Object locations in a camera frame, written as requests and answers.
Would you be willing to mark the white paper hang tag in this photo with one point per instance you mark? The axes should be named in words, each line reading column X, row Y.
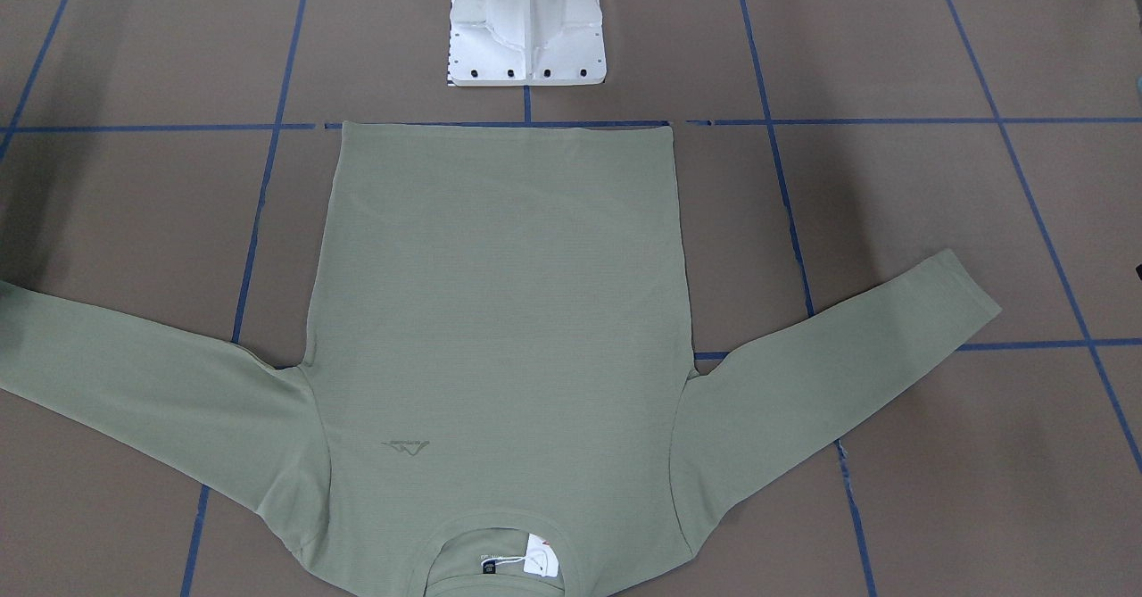
column 540, row 558

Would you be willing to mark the olive green long-sleeve shirt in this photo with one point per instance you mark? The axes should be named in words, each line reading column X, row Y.
column 498, row 343

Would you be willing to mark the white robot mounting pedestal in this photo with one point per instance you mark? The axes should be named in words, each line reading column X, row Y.
column 515, row 43

